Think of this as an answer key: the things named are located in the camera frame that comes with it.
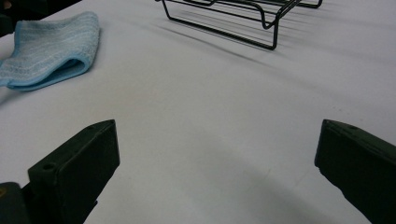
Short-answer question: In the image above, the light blue striped towel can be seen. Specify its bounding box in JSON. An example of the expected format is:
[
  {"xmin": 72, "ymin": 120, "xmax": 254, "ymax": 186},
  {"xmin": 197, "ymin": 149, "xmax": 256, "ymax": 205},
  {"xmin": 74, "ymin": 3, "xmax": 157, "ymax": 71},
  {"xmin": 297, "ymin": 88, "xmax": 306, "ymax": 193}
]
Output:
[{"xmin": 0, "ymin": 11, "xmax": 101, "ymax": 92}]

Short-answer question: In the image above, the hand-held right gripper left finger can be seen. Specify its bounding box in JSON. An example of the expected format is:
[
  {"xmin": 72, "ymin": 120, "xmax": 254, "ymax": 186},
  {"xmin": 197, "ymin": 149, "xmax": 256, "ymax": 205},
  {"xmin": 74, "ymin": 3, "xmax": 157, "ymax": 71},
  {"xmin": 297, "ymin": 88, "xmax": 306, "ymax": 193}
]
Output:
[{"xmin": 27, "ymin": 119, "xmax": 121, "ymax": 224}]

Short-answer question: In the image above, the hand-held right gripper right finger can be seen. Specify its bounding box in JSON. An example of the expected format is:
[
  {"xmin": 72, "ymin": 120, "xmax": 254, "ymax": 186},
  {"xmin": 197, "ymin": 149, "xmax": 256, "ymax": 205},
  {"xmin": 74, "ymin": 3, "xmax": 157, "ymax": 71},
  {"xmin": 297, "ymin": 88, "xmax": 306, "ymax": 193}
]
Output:
[{"xmin": 314, "ymin": 119, "xmax": 396, "ymax": 224}]

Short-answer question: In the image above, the black wire rack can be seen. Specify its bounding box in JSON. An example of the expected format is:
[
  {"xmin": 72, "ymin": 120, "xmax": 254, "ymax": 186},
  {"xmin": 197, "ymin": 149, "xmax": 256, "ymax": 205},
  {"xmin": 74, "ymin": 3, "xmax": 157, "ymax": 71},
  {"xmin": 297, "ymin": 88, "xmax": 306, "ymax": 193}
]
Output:
[{"xmin": 154, "ymin": 0, "xmax": 324, "ymax": 51}]

